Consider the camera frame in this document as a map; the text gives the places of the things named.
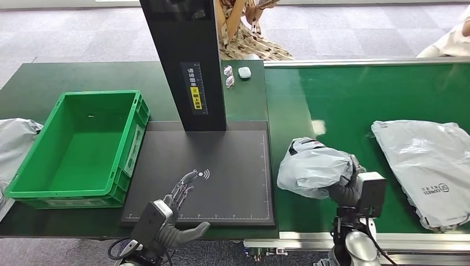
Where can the person in white clothes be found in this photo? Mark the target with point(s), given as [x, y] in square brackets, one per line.
[451, 44]

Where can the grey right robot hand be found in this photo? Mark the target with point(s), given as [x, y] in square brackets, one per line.
[343, 194]

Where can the yellow warning sticker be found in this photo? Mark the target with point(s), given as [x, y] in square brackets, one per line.
[196, 98]

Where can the green conveyor belt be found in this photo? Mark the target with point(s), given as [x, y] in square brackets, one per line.
[349, 95]

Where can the person in patterned clothes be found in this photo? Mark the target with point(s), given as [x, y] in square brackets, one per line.
[246, 44]

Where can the wide aluminium conveyor rail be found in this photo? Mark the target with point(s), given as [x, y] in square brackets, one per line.
[422, 244]

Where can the green plastic crate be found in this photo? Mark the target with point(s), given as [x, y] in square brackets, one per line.
[84, 154]

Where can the dark green table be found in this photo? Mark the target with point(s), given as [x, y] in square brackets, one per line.
[36, 84]

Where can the metal conveyor connector block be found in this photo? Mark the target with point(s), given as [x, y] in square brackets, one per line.
[264, 252]

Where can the grey package with black print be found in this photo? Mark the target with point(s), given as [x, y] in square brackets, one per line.
[312, 169]

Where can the narrow aluminium conveyor rail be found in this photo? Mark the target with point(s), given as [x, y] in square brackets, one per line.
[367, 61]

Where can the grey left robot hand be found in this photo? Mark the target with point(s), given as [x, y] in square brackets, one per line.
[172, 235]

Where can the black scanner column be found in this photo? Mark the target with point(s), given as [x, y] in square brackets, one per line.
[183, 44]

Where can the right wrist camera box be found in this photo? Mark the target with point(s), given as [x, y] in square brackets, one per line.
[372, 192]

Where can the small white earbud case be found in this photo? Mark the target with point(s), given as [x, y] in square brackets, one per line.
[244, 72]

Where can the black scanner platform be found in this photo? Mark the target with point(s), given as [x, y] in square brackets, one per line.
[227, 165]

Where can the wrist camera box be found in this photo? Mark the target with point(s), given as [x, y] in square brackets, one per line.
[150, 222]
[372, 192]

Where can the large grey express mailer bag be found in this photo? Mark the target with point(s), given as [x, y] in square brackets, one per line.
[422, 165]

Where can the plain grey plastic bag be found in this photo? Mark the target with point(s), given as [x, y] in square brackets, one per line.
[16, 147]

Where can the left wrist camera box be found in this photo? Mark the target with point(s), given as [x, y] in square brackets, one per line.
[150, 222]

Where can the folded clear-frame glasses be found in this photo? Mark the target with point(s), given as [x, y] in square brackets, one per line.
[229, 80]

